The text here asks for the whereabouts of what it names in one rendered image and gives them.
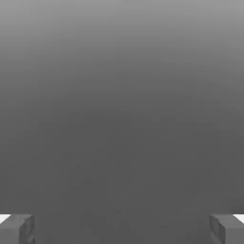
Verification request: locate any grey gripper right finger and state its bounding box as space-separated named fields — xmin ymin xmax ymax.
xmin=209 ymin=213 xmax=244 ymax=244

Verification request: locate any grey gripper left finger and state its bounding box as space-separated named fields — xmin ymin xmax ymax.
xmin=0 ymin=213 xmax=36 ymax=244

